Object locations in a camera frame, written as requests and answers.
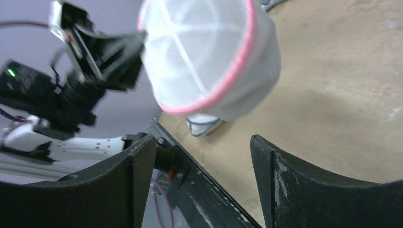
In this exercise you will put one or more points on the pink-trimmed white mesh laundry bag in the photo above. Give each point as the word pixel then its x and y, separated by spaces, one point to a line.
pixel 214 57

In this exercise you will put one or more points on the blue-trimmed white mesh laundry bag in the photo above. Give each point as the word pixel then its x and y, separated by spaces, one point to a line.
pixel 202 124

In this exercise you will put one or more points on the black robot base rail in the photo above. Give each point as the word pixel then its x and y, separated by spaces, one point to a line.
pixel 203 202

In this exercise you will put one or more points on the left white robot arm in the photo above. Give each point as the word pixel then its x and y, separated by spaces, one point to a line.
pixel 55 110

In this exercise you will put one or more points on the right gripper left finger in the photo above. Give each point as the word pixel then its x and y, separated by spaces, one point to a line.
pixel 110 194

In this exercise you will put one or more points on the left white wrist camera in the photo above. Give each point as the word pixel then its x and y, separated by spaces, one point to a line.
pixel 63 16

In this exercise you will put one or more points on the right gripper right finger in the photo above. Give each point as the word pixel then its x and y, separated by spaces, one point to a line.
pixel 297 194

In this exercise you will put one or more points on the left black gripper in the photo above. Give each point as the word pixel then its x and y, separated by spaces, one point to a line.
pixel 106 62

